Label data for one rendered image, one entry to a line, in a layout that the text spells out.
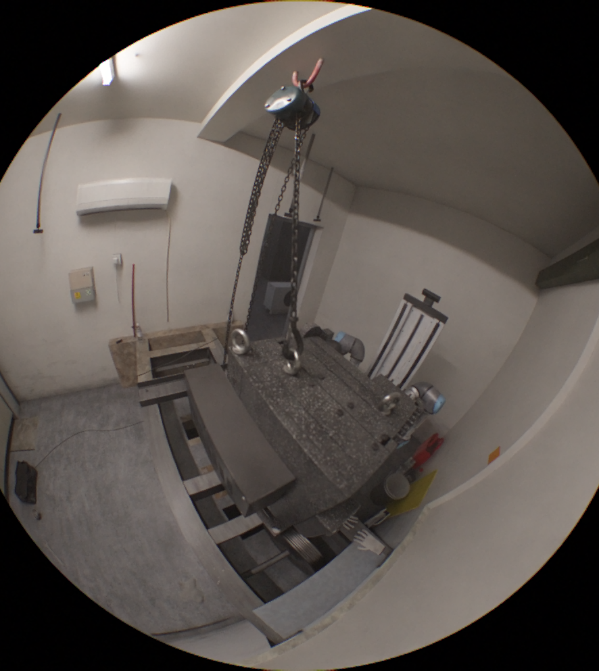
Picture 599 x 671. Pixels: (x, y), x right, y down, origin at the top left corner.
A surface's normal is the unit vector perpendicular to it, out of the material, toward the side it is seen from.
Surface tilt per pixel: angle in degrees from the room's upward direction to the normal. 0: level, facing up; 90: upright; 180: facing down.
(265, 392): 0
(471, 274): 90
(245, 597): 0
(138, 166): 90
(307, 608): 0
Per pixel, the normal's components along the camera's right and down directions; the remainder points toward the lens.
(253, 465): 0.25, -0.84
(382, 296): -0.76, 0.15
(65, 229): 0.60, 0.53
